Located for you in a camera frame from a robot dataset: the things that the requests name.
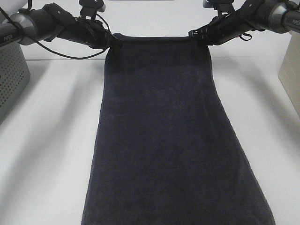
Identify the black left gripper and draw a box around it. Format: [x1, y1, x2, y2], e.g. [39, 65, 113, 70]
[63, 17, 123, 50]

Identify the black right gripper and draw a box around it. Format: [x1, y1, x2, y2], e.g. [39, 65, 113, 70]
[188, 10, 255, 45]

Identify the dark navy towel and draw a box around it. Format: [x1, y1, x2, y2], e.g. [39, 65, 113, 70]
[82, 34, 275, 225]

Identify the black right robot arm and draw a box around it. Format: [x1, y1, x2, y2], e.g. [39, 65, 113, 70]
[188, 0, 300, 45]

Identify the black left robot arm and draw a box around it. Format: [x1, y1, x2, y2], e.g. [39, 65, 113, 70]
[0, 0, 120, 50]

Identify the beige plastic bin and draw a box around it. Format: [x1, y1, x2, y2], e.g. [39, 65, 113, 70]
[278, 31, 300, 116]

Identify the grey perforated plastic basket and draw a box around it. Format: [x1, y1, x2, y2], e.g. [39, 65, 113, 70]
[0, 18, 31, 124]

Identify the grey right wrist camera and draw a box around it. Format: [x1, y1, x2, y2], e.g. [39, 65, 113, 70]
[202, 0, 235, 16]

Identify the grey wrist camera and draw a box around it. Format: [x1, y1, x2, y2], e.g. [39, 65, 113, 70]
[79, 0, 106, 21]
[202, 0, 235, 16]

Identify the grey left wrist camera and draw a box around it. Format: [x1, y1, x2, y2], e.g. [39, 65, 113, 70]
[79, 0, 106, 21]

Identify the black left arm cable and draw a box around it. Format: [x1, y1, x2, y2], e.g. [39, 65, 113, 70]
[0, 0, 111, 59]

